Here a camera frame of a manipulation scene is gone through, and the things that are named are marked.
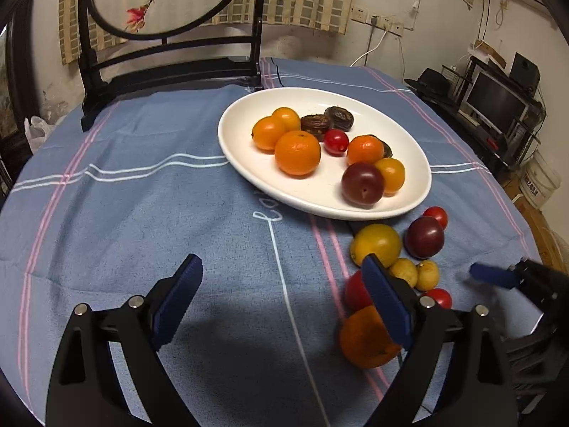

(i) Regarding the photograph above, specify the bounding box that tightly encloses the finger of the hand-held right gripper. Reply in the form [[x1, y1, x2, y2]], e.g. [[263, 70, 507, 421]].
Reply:
[[470, 258, 569, 321]]

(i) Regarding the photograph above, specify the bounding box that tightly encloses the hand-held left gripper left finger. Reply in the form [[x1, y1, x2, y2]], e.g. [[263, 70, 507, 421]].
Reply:
[[45, 253, 204, 427]]

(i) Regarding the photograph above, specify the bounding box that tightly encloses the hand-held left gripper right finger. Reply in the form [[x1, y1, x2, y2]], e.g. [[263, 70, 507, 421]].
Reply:
[[360, 253, 519, 427]]

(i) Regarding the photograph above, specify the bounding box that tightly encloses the dark red plum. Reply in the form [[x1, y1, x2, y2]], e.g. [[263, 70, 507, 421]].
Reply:
[[341, 162, 385, 206], [404, 216, 446, 260]]

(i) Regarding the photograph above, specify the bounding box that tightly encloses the small smooth orange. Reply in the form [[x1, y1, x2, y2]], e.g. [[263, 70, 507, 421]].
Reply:
[[271, 107, 302, 132], [374, 158, 406, 195], [251, 116, 287, 151]]

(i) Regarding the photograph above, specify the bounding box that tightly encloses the white oval plate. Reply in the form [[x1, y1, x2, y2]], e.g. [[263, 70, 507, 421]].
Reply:
[[217, 87, 433, 221]]

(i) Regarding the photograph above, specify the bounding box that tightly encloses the dark wrinkled date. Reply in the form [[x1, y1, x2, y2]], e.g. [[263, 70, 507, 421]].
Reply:
[[367, 135, 394, 159], [300, 114, 334, 141], [324, 106, 355, 132]]

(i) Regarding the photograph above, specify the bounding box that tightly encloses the orange mandarin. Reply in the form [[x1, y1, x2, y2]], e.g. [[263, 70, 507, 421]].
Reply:
[[274, 130, 321, 177], [346, 135, 385, 166], [339, 306, 403, 369]]

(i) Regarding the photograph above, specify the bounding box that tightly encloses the red cherry tomato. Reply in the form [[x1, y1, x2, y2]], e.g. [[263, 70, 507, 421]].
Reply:
[[422, 206, 449, 231], [344, 270, 374, 313], [323, 129, 350, 157], [420, 288, 453, 311]]

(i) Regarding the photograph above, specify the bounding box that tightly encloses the small yellow longan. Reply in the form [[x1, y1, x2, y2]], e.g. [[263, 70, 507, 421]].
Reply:
[[415, 260, 440, 292], [389, 258, 419, 289]]

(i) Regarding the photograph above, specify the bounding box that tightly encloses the yellow green round fruit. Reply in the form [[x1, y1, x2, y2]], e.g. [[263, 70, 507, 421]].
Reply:
[[350, 223, 403, 268]]

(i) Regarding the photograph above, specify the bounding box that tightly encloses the cardboard box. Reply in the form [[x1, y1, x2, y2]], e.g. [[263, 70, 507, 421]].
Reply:
[[511, 187, 569, 272]]

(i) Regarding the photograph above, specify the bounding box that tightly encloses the white plastic bucket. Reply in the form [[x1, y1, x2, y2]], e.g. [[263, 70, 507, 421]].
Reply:
[[520, 149, 563, 210]]

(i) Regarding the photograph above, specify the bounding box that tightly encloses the blue striped tablecloth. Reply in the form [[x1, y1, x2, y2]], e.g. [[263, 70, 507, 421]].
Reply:
[[0, 57, 545, 427]]

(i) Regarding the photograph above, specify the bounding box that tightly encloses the black metal desk rack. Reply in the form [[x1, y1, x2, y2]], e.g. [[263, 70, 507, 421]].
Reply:
[[404, 56, 547, 174]]

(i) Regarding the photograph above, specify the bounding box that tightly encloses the computer monitor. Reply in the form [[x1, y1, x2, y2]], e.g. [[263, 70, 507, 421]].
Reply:
[[460, 70, 530, 134]]

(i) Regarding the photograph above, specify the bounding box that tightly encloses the black hat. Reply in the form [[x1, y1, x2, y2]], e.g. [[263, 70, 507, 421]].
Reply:
[[404, 68, 456, 99]]

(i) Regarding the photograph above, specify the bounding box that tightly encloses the black speaker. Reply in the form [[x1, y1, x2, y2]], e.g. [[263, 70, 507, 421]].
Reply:
[[509, 52, 541, 90]]

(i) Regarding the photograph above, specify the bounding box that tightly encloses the white plastic bag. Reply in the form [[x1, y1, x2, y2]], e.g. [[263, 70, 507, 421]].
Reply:
[[24, 116, 58, 154]]

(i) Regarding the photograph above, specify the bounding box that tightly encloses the small beige box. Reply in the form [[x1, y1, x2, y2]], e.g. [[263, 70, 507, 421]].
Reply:
[[469, 40, 507, 67]]

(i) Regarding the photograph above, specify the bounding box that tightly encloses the round painted screen black stand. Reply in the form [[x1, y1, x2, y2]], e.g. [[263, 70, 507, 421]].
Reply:
[[79, 0, 270, 133]]

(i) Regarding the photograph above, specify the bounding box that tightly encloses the white cable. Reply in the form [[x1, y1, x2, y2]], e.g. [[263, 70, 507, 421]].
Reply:
[[349, 31, 387, 67]]

